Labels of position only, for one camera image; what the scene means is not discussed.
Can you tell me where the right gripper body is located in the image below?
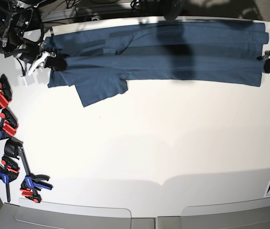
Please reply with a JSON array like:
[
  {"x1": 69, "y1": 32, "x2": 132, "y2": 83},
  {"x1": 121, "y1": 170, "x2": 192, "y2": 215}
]
[{"x1": 14, "y1": 39, "x2": 67, "y2": 76}]

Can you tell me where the blue T-shirt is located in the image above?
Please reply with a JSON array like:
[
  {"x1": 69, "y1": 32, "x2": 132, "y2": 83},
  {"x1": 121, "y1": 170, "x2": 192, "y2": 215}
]
[{"x1": 48, "y1": 21, "x2": 269, "y2": 106}]

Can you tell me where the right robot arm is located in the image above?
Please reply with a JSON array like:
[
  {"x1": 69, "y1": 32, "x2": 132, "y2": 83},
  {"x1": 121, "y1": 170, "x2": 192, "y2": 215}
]
[{"x1": 0, "y1": 0, "x2": 67, "y2": 76}]

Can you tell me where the bottom blue red bar clamp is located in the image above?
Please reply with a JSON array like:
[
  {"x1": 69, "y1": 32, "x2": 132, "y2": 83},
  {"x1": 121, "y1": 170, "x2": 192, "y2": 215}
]
[{"x1": 18, "y1": 146, "x2": 53, "y2": 203}]

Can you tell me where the right grey chair back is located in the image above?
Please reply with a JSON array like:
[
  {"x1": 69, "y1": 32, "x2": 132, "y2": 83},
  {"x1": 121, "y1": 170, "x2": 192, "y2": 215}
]
[{"x1": 156, "y1": 198, "x2": 270, "y2": 229}]

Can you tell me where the grey chair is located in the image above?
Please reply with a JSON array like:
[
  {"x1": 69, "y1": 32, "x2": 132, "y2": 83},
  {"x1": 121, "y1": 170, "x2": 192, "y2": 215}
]
[
  {"x1": 156, "y1": 198, "x2": 270, "y2": 229},
  {"x1": 0, "y1": 204, "x2": 155, "y2": 229}
]

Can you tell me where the left grey chair back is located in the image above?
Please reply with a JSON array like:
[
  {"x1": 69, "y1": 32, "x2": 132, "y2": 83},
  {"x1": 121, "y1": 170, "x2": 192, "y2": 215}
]
[{"x1": 0, "y1": 204, "x2": 155, "y2": 229}]

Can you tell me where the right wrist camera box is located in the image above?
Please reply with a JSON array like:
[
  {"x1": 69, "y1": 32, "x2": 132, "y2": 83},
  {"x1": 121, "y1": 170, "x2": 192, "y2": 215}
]
[{"x1": 20, "y1": 75, "x2": 35, "y2": 86}]

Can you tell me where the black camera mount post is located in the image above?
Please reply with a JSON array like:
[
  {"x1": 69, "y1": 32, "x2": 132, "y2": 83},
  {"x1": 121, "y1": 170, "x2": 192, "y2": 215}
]
[{"x1": 163, "y1": 0, "x2": 185, "y2": 21}]

